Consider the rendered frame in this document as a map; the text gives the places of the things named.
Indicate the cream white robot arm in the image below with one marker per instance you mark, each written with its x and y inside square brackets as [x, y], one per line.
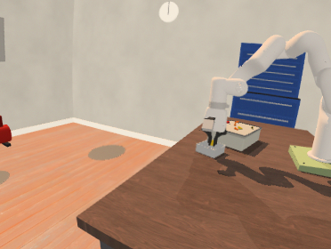
[318, 58]

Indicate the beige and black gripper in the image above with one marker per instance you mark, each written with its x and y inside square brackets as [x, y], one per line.
[220, 123]

